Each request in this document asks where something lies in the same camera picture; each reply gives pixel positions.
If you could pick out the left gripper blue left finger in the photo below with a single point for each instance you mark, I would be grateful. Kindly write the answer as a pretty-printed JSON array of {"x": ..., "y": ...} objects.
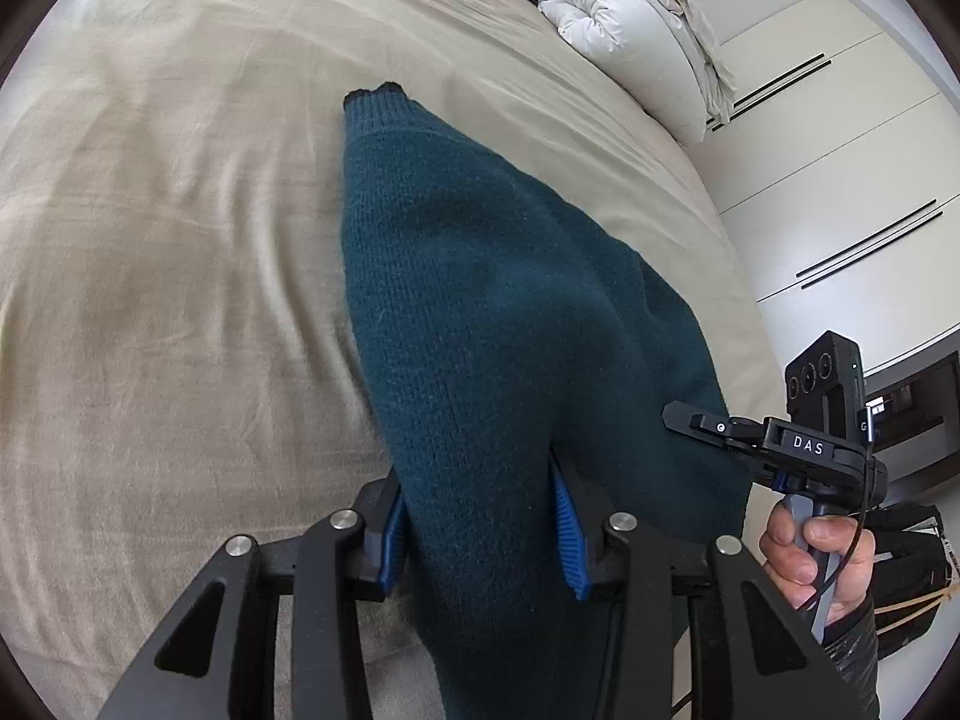
[{"x": 380, "y": 562}]

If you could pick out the dark green knit sweater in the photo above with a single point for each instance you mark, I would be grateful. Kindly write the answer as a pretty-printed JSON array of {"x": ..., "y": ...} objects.
[{"x": 498, "y": 326}]

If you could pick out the white wardrobe with black handles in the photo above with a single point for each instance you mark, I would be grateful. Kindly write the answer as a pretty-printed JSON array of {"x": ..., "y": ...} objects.
[{"x": 837, "y": 176}]

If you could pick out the white folded duvet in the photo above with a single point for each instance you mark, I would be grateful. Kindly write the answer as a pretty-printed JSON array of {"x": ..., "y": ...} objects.
[{"x": 664, "y": 53}]

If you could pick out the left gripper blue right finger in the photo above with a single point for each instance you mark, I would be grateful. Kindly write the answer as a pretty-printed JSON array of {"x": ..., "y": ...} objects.
[{"x": 590, "y": 564}]

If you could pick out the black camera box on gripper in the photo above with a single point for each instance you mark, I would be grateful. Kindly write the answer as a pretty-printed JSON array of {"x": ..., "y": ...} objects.
[{"x": 825, "y": 389}]

